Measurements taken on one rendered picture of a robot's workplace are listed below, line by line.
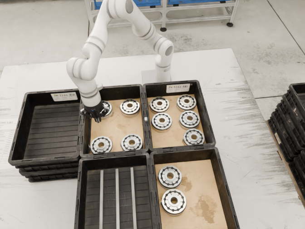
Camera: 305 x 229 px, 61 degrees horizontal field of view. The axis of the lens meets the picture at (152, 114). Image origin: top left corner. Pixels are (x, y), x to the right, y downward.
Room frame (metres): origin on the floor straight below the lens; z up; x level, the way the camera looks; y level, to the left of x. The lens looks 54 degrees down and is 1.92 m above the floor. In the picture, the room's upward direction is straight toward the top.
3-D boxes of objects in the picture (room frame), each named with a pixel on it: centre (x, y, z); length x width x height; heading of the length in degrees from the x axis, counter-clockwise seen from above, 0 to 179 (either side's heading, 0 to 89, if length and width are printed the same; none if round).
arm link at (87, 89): (0.66, 0.26, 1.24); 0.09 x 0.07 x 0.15; 70
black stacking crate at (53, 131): (0.67, 0.48, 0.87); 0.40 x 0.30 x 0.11; 6
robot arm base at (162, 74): (1.11, -0.06, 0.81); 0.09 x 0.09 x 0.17; 13
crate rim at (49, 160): (0.67, 0.48, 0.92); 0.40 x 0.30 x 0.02; 6
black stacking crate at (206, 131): (0.73, -0.12, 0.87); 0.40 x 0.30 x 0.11; 6
